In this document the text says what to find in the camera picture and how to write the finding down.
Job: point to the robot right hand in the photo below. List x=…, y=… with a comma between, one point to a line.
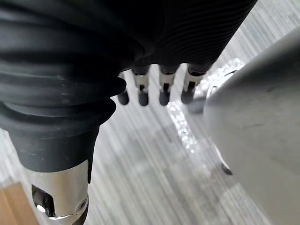
x=70, y=70

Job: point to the silver robot leg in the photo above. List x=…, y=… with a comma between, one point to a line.
x=257, y=117

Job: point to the brown cardboard box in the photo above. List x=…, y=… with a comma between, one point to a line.
x=14, y=206

